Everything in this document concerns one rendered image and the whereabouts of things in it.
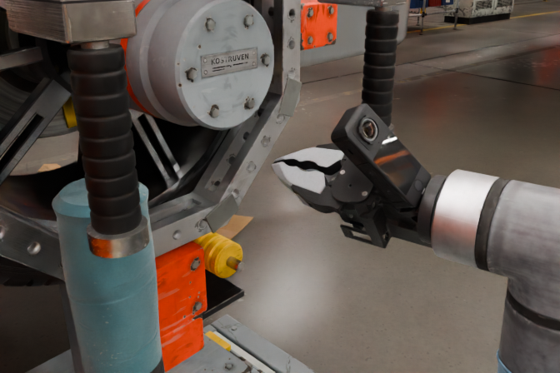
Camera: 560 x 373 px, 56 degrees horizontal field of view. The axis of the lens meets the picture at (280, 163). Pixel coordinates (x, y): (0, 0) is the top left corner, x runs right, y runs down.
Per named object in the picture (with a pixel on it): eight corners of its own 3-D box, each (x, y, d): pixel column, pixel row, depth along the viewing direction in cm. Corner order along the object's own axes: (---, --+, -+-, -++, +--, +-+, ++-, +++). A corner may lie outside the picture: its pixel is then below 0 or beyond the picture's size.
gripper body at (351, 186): (338, 237, 62) (437, 267, 55) (316, 193, 57) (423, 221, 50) (366, 186, 66) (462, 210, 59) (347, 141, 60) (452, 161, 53)
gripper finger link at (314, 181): (275, 206, 67) (337, 224, 62) (257, 176, 63) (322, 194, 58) (287, 186, 68) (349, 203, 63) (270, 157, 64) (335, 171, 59)
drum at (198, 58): (167, 90, 72) (159, -19, 67) (282, 121, 59) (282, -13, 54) (69, 110, 63) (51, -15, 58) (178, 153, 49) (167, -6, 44)
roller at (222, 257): (147, 216, 102) (145, 189, 100) (255, 276, 83) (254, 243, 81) (121, 226, 98) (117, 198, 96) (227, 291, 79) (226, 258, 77)
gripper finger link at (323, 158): (287, 186, 68) (349, 203, 63) (270, 157, 64) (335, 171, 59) (298, 168, 70) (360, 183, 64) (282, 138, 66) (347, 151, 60)
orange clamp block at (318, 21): (265, 46, 85) (302, 40, 91) (302, 52, 80) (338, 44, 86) (265, 0, 83) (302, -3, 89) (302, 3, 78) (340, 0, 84)
